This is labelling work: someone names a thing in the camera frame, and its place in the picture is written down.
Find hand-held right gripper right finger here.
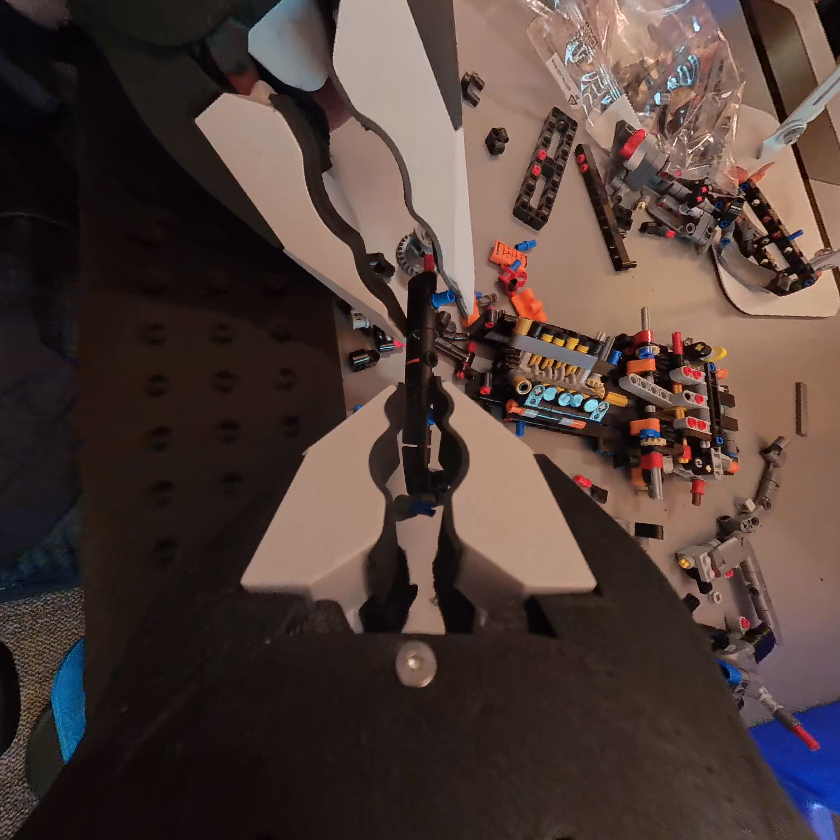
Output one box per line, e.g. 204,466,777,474
433,379,598,634

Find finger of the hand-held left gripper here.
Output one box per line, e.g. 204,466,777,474
333,0,475,309
196,92,409,340

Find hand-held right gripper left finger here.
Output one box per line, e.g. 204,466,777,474
241,382,403,634

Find black lego frame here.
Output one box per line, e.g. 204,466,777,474
512,107,580,232

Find black lego arm assembly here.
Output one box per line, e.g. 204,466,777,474
402,256,455,516

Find dark grey lego gear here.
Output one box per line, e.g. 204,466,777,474
394,226,442,277

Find multicolour lego chassis assembly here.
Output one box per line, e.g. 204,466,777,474
469,308,742,503

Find grey lego steering assembly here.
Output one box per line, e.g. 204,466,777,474
676,499,782,631

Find clear bags of lego parts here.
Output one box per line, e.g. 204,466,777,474
525,0,749,178

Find long black lego beam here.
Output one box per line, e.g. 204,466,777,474
574,143,639,273

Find dark grey lego driveshaft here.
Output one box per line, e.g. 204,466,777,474
760,436,790,513

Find grey lego subassembly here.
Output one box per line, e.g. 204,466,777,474
607,125,729,253

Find blue grey lego piston assembly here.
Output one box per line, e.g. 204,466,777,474
712,623,823,752

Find blue fabric item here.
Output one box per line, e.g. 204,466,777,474
51,638,88,763

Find white book stand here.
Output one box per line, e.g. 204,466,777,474
712,85,840,320

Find blue storage bin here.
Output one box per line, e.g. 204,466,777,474
748,705,840,840

